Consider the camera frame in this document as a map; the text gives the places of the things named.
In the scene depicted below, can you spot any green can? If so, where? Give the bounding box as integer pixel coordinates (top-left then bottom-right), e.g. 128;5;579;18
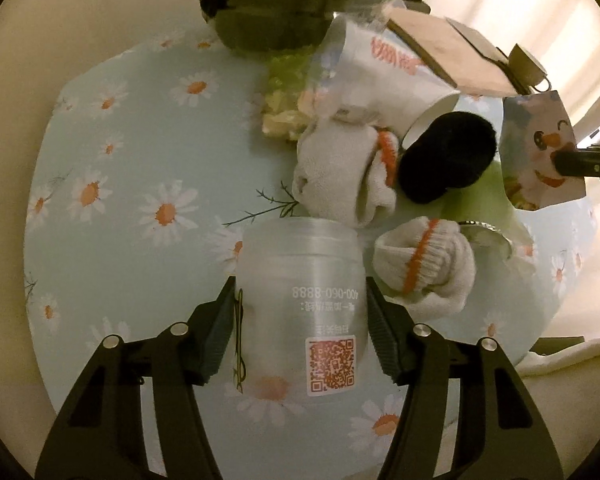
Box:
390;160;516;259

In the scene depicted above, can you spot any black fuzzy cup sleeve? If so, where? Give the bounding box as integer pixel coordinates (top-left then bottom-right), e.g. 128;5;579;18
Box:
396;112;498;205

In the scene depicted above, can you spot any clear plastic cup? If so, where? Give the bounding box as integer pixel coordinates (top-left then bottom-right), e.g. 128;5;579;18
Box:
235;218;367;402

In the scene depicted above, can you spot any white paper cup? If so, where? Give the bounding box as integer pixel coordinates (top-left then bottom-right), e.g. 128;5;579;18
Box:
312;15;460;140

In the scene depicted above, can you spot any white sock ball orange stripe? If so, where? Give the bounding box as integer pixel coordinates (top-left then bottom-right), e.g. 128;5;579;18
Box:
292;119;399;229

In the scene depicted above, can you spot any wooden cutting board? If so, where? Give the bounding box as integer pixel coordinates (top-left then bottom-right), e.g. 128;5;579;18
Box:
388;9;518;98

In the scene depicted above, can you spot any daisy pattern tablecloth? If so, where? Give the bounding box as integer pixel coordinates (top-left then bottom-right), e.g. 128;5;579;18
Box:
24;25;596;479

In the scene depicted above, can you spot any green blue snack packet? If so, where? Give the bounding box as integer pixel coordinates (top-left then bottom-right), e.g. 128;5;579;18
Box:
261;48;314;142

